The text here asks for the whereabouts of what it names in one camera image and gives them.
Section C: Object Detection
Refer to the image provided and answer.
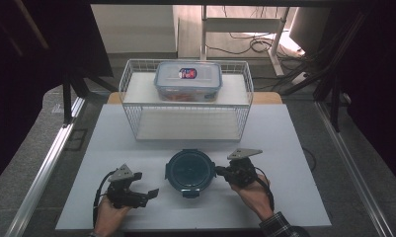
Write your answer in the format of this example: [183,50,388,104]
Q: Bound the white cabinet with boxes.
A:
[91,4,180,54]

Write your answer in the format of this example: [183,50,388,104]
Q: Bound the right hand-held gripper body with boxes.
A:
[223,148,264,189]

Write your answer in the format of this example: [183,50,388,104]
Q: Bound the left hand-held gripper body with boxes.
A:
[106,163,151,209]

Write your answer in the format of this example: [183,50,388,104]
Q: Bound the person's left hand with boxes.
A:
[93,197,133,236]

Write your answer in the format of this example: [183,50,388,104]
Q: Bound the person's right hand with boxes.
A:
[230,182,275,222]

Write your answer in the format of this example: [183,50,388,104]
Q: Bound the hand-held gripper cable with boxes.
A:
[254,166,276,212]
[92,169,117,229]

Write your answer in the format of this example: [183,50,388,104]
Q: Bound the white wire shelf rack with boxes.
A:
[119,58,255,143]

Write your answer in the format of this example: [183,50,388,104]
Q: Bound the clear rectangular food container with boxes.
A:
[153,60,224,103]

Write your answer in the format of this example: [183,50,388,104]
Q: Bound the white metal frame stand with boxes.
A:
[199,4,291,78]

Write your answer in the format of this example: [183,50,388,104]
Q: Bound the aluminium rail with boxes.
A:
[314,101,396,237]
[3,96,87,237]

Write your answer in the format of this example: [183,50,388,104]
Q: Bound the black tripod stand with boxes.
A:
[279,12,369,133]
[61,63,119,128]

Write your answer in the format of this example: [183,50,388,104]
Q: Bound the left hand-held gripper cable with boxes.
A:
[92,169,117,229]

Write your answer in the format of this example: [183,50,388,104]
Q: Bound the thin black cable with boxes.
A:
[301,146,318,173]

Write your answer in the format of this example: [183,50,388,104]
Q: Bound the dark round food container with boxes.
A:
[164,148,217,199]

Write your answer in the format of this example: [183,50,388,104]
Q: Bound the black floor cables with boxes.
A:
[205,6,306,57]

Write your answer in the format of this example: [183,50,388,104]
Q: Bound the right hand-held gripper cable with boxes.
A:
[254,166,276,212]

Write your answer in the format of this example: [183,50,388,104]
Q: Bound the dark curtain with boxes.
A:
[330,0,396,187]
[0,0,115,193]

